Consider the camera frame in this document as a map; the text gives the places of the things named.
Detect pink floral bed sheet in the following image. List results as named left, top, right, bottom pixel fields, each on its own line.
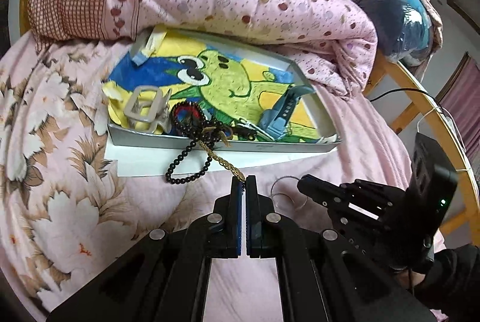
left=0, top=31, right=448, bottom=322

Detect person's right forearm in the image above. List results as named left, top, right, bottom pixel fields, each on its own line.
left=409, top=242, right=480, bottom=312

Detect curved wooden bed rail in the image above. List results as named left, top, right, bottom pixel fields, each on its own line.
left=363, top=51, right=480, bottom=252

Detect grey metal tray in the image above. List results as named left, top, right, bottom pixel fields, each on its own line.
left=103, top=26, right=343, bottom=155

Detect blue plastic-wrapped bag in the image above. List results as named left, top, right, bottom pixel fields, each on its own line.
left=329, top=0, right=436, bottom=62

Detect white paper sheet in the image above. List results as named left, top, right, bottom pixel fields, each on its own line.
left=104, top=136, right=301, bottom=179

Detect black cable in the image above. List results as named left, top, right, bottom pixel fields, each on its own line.
left=369, top=88, right=440, bottom=106

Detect gold chain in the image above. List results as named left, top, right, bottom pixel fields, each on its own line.
left=199, top=139, right=247, bottom=183

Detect person's right hand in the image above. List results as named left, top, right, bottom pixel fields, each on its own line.
left=393, top=263, right=427, bottom=288

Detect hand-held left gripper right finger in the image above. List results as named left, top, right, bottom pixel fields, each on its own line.
left=246, top=175, right=436, bottom=322

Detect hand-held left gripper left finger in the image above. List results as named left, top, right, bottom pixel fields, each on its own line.
left=45, top=176, right=243, bottom=322

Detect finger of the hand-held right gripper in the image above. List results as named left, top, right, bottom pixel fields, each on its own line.
left=325, top=203, right=394, bottom=267
left=297, top=174, right=405, bottom=213

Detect pink curtain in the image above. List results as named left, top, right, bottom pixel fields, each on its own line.
left=436, top=52, right=480, bottom=121

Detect black bead necklace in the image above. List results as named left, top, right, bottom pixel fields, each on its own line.
left=165, top=102, right=241, bottom=185

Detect frog cartoon printed cloth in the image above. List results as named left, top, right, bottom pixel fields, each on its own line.
left=105, top=31, right=331, bottom=143

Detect white blue paper strip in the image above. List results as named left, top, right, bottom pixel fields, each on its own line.
left=131, top=26, right=168, bottom=66

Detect grey hair claw clip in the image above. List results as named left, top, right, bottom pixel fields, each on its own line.
left=123, top=84, right=174, bottom=134

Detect red bracelet pink beads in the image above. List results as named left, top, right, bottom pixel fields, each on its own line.
left=174, top=102, right=204, bottom=125

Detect blue wrist watch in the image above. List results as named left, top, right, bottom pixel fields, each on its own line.
left=258, top=86, right=314, bottom=141

